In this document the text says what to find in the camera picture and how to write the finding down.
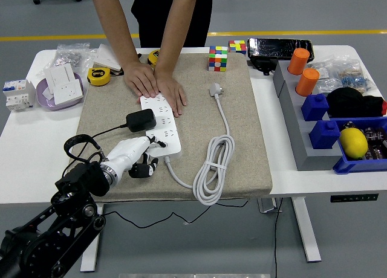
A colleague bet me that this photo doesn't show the black plug adapter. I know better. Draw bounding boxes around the black plug adapter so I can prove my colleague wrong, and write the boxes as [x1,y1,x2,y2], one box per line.
[125,108,157,133]

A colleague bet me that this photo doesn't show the clear bag of metal screws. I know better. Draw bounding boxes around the clear bag of metal screws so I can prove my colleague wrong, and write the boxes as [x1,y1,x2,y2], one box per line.
[54,42,97,75]

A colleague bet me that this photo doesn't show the flat white switch panel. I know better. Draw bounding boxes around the flat white switch panel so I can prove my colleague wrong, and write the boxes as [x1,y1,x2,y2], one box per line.
[91,44,122,71]

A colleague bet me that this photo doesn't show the white circuit breaker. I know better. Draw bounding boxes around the white circuit breaker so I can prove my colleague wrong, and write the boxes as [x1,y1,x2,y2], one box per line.
[2,78,36,113]

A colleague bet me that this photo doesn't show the dark capacitors pack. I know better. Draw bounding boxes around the dark capacitors pack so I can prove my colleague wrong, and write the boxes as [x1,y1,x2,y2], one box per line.
[362,126,387,161]

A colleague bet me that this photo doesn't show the grey-brown mat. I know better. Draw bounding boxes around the grey-brown mat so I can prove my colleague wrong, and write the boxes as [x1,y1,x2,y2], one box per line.
[62,52,273,204]

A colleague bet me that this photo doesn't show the orange plastic cylinder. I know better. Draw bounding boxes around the orange plastic cylinder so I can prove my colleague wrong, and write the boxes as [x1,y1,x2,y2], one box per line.
[287,47,311,76]
[295,67,320,97]

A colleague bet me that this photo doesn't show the white power strip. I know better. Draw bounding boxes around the white power strip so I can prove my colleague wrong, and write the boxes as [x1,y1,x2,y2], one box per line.
[139,93,183,163]

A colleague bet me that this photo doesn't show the small colourful puzzle cube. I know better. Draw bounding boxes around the small colourful puzzle cube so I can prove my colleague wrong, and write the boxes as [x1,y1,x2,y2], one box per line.
[228,39,247,56]

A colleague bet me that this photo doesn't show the grey under-table bracket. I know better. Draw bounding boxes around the grey under-table bracket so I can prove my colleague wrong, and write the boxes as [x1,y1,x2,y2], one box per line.
[257,197,284,214]

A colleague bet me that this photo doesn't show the black adapter cord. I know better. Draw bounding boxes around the black adapter cord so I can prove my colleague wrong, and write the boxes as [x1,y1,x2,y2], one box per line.
[90,124,250,230]

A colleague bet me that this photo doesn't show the clear bag of small parts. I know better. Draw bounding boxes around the clear bag of small parts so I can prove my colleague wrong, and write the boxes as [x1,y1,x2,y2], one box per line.
[308,56,341,94]

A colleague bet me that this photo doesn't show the person's left hand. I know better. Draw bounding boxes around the person's left hand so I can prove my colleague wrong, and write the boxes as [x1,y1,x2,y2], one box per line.
[152,69,189,118]

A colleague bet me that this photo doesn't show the blue plastic bin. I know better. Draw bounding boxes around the blue plastic bin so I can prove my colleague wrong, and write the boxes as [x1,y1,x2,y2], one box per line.
[332,116,387,175]

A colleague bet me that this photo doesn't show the black device in plastic wrap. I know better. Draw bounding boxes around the black device in plastic wrap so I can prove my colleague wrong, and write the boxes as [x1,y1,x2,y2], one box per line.
[247,37,314,76]

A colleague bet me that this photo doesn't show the purple bowl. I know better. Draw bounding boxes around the purple bowl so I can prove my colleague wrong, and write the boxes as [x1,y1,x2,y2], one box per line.
[35,72,85,112]

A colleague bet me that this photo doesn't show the clear bag of blue parts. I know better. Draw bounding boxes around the clear bag of blue parts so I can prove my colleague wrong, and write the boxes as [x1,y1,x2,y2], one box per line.
[332,54,377,97]

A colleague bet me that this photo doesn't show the black hanging cable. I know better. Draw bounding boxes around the black hanging cable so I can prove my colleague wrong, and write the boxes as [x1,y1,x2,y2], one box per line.
[273,198,284,278]

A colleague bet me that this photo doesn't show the black table control panel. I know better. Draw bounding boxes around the black table control panel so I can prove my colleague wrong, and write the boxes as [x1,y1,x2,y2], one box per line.
[330,193,379,203]

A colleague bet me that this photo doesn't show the yellow lemon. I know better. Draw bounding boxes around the yellow lemon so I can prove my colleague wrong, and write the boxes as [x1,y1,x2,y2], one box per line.
[338,127,369,160]

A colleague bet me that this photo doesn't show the white power strip cable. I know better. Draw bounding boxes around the white power strip cable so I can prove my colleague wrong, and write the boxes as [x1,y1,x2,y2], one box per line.
[164,82,235,206]

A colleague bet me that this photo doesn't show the large colourful puzzle cube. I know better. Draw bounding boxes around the large colourful puzzle cube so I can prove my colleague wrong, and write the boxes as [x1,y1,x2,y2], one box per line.
[208,45,229,73]

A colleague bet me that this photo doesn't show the person's right hand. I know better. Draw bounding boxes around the person's right hand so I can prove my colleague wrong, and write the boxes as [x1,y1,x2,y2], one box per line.
[122,59,160,99]

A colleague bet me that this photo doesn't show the white wall socket panel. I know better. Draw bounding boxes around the white wall socket panel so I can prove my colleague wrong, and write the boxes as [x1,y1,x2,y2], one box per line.
[53,80,85,106]

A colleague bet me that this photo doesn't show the person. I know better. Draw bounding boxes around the person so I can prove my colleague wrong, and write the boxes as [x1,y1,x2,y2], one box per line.
[90,0,214,118]

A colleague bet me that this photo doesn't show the white switch panel box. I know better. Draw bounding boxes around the white switch panel box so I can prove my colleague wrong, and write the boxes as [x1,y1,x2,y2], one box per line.
[44,63,76,91]

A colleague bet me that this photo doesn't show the white table leg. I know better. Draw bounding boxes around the white table leg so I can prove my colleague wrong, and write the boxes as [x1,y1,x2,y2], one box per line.
[80,204,105,273]
[291,196,322,263]

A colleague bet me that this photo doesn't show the grey stepped block base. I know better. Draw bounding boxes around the grey stepped block base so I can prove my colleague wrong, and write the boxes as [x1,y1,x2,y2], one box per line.
[272,60,344,172]

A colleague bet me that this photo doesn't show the yellow tape measure with strap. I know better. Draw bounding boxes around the yellow tape measure with strap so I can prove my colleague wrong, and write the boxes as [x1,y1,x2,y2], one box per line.
[86,66,124,86]

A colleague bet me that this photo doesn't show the blue plastic block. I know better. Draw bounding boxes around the blue plastic block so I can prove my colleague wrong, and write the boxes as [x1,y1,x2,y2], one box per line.
[308,120,342,150]
[301,92,330,121]

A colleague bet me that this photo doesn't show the black cloth bundle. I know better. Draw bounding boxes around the black cloth bundle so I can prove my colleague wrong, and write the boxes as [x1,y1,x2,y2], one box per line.
[325,86,386,118]

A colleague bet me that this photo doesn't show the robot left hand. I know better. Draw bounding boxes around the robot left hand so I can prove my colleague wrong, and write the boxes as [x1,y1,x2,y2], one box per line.
[102,135,167,179]

